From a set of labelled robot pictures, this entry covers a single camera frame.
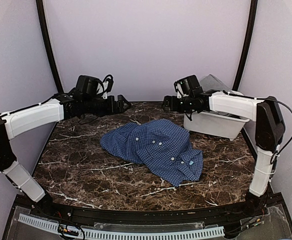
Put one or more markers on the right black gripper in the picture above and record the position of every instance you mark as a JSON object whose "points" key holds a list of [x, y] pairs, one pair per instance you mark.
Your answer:
{"points": [[167, 101]]}

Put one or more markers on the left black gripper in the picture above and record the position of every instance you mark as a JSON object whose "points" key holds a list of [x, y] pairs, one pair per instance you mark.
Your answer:
{"points": [[112, 109]]}

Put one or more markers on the blue checked long sleeve shirt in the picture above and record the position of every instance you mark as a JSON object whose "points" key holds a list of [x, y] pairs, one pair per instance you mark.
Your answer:
{"points": [[163, 146]]}

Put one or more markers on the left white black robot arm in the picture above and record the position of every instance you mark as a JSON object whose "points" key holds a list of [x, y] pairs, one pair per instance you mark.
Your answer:
{"points": [[89, 96]]}

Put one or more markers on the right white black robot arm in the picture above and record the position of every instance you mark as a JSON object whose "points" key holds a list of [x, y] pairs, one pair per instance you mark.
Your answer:
{"points": [[210, 107]]}

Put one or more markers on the grey folded shirt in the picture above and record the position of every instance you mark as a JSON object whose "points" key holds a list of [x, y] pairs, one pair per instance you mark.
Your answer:
{"points": [[210, 82]]}

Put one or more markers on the white plastic bin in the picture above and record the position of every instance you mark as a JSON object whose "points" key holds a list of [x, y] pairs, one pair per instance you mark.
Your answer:
{"points": [[219, 124]]}

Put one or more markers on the clear acrylic plate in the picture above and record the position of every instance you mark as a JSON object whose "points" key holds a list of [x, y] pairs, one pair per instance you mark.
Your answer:
{"points": [[150, 228]]}

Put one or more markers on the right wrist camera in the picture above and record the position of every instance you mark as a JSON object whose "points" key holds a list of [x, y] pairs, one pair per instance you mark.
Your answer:
{"points": [[179, 91]]}

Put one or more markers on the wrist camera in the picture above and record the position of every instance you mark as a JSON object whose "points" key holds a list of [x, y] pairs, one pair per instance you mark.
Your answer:
{"points": [[179, 91], [105, 86]]}

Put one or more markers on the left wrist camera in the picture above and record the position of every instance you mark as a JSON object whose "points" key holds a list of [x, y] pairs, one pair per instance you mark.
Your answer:
{"points": [[105, 86]]}

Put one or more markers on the left black frame post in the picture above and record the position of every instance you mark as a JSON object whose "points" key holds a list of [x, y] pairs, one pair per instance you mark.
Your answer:
{"points": [[47, 45]]}

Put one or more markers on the black frame post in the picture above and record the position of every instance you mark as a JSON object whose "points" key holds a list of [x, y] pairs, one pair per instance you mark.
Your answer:
{"points": [[47, 45], [246, 44]]}

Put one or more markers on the black curved front rail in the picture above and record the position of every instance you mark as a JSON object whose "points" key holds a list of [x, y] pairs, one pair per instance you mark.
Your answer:
{"points": [[230, 214]]}

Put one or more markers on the right black frame post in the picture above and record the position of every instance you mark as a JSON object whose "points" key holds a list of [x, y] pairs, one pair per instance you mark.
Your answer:
{"points": [[246, 44]]}

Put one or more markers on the white slotted cable duct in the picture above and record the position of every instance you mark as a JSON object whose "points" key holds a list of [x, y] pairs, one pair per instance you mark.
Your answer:
{"points": [[107, 231]]}

